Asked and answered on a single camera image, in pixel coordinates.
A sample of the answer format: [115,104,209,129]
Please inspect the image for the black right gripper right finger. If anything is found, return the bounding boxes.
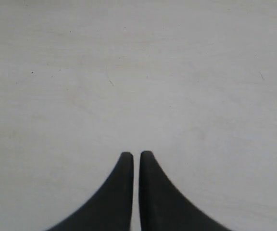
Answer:
[138,151,229,231]

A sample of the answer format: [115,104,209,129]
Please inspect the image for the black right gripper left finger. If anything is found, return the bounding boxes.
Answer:
[49,152,134,231]

